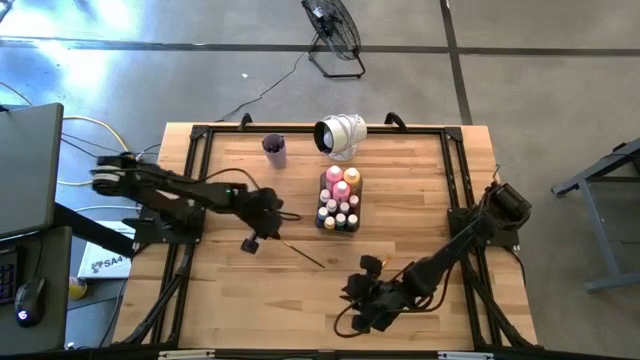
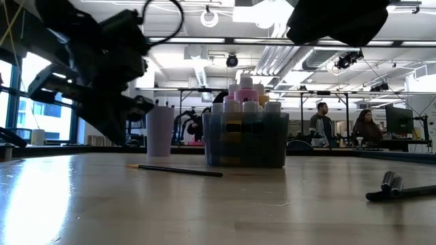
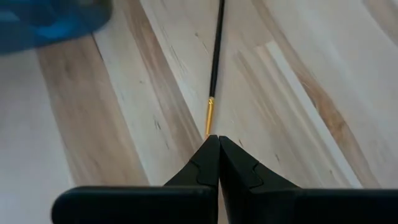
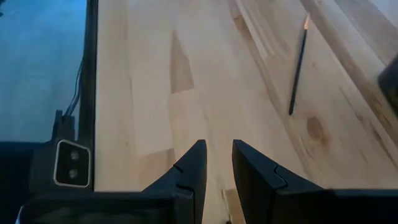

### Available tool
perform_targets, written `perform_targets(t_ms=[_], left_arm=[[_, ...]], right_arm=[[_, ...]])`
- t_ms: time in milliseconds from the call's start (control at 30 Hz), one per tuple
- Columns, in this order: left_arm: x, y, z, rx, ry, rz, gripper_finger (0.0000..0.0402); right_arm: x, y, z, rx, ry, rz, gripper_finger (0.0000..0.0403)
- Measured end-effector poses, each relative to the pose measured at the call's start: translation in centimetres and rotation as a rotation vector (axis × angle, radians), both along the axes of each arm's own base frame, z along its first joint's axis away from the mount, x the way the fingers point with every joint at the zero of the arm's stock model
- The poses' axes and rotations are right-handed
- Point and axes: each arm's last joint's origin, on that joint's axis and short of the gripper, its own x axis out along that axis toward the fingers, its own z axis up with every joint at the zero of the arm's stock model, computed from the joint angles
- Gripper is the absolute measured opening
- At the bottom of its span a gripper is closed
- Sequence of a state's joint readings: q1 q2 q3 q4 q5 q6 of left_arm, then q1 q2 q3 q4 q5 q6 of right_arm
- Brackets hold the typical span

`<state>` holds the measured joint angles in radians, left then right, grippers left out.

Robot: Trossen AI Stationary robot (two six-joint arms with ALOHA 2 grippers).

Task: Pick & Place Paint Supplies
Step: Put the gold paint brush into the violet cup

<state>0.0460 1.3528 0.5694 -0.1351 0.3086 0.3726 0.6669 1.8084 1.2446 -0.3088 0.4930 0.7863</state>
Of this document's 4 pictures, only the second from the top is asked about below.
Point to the black equipment stand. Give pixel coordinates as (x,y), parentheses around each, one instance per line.
(425,132)

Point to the cluttered background workbench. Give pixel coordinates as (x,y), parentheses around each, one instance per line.
(344,143)

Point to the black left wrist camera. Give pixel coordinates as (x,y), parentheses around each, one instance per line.
(124,30)

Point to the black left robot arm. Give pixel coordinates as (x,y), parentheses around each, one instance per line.
(58,20)

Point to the light wooden blocks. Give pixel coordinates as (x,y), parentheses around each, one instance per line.
(91,140)

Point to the pink background tray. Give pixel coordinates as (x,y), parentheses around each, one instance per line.
(192,143)

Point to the black ceiling camera cluster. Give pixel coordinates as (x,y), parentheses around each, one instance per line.
(345,61)

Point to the translucent grey plastic bin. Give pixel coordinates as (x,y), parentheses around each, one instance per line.
(245,149)

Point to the black round ceiling camera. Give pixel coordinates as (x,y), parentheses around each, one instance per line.
(232,60)

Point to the person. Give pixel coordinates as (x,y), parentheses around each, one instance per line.
(367,129)
(322,127)

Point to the small teal paint bottle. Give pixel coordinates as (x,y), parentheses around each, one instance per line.
(251,107)

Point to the white canister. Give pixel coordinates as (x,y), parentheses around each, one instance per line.
(38,136)

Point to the small green paint bottle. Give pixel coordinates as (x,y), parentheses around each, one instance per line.
(272,107)

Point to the black background robot arm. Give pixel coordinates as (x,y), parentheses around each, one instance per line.
(195,128)

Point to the gold-ferruled black paint brush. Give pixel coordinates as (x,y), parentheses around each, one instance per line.
(177,170)

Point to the lilac plastic cup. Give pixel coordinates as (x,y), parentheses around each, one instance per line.
(160,131)

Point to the black desktop monitor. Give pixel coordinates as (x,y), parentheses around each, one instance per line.
(399,119)

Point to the black markers at right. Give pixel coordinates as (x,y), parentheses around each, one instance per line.
(422,191)

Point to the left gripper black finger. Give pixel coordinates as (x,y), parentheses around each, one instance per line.
(109,122)
(144,105)

